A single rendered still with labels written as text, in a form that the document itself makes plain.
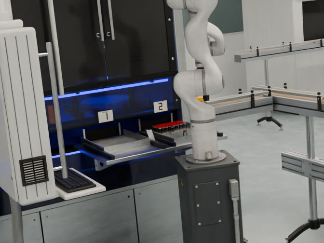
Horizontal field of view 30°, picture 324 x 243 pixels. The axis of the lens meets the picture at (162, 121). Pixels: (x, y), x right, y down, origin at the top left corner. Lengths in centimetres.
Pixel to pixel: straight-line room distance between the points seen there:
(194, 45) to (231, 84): 658
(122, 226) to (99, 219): 15
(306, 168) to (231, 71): 545
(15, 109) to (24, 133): 11
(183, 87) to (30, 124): 70
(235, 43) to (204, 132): 655
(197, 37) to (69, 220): 128
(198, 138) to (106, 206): 86
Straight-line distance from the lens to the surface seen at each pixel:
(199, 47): 271
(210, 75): 273
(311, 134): 389
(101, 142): 331
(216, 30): 302
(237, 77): 933
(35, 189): 267
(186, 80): 274
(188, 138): 314
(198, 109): 275
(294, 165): 403
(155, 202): 355
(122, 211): 347
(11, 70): 257
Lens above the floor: 160
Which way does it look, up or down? 11 degrees down
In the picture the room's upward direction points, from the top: 5 degrees counter-clockwise
